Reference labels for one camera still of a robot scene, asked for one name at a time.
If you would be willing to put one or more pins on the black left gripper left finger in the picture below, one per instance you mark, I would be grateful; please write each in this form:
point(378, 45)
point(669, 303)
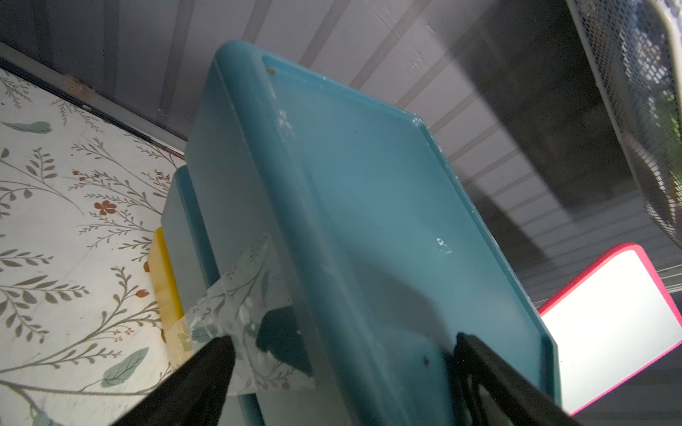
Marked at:
point(193, 395)

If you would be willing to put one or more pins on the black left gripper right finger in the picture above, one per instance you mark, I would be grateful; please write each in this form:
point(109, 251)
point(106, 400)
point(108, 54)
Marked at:
point(478, 367)

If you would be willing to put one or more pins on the yellow drawer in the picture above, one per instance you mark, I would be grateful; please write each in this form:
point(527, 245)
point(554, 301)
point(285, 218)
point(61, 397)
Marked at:
point(168, 300)

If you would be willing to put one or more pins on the teal drawer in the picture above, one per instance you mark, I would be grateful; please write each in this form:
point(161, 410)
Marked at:
point(193, 262)

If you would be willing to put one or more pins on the teal drawer cabinet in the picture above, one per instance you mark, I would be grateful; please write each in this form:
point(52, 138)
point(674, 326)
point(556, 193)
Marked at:
point(347, 204)

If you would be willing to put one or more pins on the floral patterned table mat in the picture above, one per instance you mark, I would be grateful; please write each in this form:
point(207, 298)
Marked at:
point(81, 199)

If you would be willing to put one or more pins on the pink framed whiteboard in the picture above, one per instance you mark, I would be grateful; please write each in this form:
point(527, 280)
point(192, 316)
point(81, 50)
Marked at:
point(612, 321)

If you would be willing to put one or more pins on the white mesh wall basket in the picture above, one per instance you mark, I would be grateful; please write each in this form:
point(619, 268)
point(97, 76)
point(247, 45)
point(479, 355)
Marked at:
point(634, 50)

